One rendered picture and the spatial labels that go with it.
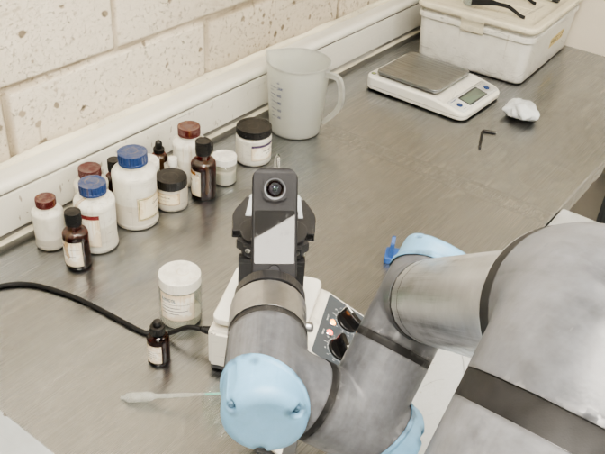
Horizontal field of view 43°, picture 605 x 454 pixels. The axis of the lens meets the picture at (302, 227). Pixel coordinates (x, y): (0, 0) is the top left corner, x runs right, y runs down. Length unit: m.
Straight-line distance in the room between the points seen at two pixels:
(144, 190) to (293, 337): 0.62
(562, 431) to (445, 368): 0.78
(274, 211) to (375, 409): 0.22
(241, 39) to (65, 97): 0.44
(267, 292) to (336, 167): 0.78
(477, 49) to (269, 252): 1.26
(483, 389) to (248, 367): 0.35
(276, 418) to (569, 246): 0.35
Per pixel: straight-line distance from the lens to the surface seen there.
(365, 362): 0.70
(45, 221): 1.24
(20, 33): 1.25
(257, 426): 0.66
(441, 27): 1.97
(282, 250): 0.77
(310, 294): 1.03
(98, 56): 1.36
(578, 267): 0.35
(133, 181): 1.25
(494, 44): 1.93
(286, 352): 0.67
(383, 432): 0.71
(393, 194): 1.42
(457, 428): 0.33
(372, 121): 1.67
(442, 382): 1.07
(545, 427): 0.31
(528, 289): 0.35
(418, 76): 1.79
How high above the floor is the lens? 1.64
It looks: 35 degrees down
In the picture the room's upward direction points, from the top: 4 degrees clockwise
